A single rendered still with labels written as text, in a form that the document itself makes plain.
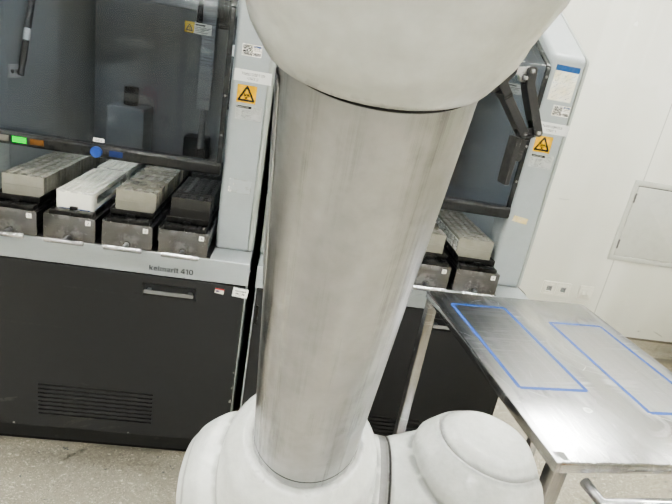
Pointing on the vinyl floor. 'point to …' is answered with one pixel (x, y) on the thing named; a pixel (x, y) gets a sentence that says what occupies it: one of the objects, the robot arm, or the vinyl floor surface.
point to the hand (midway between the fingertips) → (461, 169)
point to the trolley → (561, 386)
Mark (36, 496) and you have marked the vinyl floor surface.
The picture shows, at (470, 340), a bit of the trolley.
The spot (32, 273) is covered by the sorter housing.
